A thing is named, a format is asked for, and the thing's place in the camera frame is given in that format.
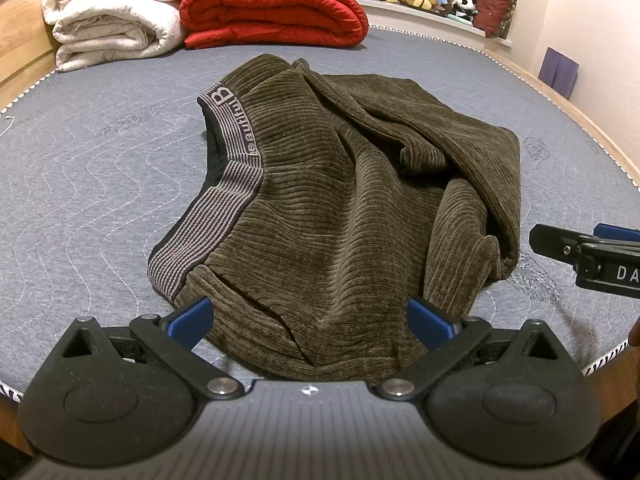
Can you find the brown corduroy pants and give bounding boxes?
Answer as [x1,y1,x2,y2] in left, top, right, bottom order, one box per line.
[148,54,521,382]

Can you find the dark red pillow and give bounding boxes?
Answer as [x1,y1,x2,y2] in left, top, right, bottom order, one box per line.
[473,0,518,38]

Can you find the panda plush toy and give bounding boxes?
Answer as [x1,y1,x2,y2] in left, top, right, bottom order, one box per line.
[454,0,477,22]

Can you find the red folded comforter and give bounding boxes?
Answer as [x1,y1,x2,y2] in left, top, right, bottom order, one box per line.
[179,0,369,49]

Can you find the white folded blanket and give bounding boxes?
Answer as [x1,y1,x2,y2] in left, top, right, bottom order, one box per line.
[42,0,186,73]

